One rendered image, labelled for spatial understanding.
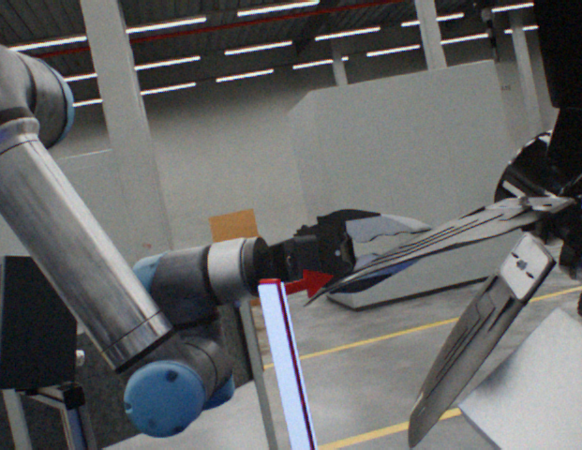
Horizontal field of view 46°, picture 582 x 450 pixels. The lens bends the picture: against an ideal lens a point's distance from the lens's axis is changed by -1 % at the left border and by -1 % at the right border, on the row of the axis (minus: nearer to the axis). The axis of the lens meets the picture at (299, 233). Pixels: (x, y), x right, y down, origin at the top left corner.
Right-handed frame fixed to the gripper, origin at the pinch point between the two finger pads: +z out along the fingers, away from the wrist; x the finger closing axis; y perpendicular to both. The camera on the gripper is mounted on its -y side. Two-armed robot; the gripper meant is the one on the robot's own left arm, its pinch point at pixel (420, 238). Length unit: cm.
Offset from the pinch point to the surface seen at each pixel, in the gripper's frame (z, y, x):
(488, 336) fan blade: 4.9, 10.7, 12.9
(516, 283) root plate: 9.3, 12.6, 7.4
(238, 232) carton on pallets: -302, 742, -55
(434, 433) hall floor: -37, 260, 91
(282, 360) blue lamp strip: -9.6, -23.7, 7.7
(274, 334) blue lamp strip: -10.0, -23.7, 5.6
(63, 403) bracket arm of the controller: -53, 7, 14
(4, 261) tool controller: -58, 6, -7
